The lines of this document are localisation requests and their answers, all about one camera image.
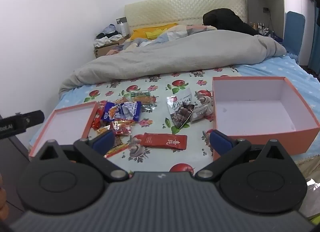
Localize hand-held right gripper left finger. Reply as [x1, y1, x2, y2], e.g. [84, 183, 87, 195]
[37, 129, 129, 183]

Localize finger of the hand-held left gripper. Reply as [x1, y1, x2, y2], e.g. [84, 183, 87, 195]
[23, 110, 45, 129]

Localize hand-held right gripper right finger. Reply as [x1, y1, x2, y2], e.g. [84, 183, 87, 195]
[195, 129, 290, 182]

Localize red foil candy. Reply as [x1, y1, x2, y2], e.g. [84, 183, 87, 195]
[110, 125, 133, 137]

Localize red square snack packet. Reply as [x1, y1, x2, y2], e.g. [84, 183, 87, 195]
[91, 102, 108, 130]

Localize red strip snack packet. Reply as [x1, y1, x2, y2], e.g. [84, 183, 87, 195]
[110, 119, 136, 128]

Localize blue snack packet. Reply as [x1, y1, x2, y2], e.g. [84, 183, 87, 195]
[102, 101, 141, 123]

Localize orange cardboard box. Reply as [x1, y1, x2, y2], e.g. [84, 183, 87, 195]
[212, 76, 320, 161]

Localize white dark printed snack packet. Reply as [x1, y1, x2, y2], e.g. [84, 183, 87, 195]
[166, 88, 195, 130]

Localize green label snack packet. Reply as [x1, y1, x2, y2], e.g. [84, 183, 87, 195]
[129, 90, 157, 108]

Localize person's left hand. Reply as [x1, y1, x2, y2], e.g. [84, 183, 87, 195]
[0, 172, 7, 220]

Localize red foil candy packets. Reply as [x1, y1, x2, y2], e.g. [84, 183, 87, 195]
[104, 136, 130, 159]

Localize orange box lid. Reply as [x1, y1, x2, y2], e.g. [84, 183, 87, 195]
[29, 101, 99, 158]

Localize small clear snack packet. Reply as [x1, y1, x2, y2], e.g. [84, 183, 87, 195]
[190, 103, 213, 124]

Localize fruit printed cloth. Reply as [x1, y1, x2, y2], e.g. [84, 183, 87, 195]
[82, 65, 250, 173]

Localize blue star bedsheet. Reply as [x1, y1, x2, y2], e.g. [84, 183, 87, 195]
[29, 54, 320, 153]

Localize brown cardboard box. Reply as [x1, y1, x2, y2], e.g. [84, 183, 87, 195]
[94, 37, 131, 59]

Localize grey blanket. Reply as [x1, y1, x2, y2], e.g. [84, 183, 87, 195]
[59, 25, 287, 95]

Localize white bottle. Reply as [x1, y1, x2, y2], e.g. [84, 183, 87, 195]
[116, 17, 130, 35]

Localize yellow cloth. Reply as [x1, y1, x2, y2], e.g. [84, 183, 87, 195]
[131, 23, 179, 40]

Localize row of small bottles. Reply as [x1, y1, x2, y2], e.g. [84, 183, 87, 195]
[249, 21, 271, 35]

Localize black cloth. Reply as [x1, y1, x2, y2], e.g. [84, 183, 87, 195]
[202, 8, 260, 36]

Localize blue chair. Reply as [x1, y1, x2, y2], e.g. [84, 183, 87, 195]
[282, 11, 306, 58]

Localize blue curtain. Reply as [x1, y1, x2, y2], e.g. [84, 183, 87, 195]
[308, 6, 320, 78]

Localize cream quilted headboard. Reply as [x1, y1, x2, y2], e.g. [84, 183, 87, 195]
[124, 0, 247, 31]

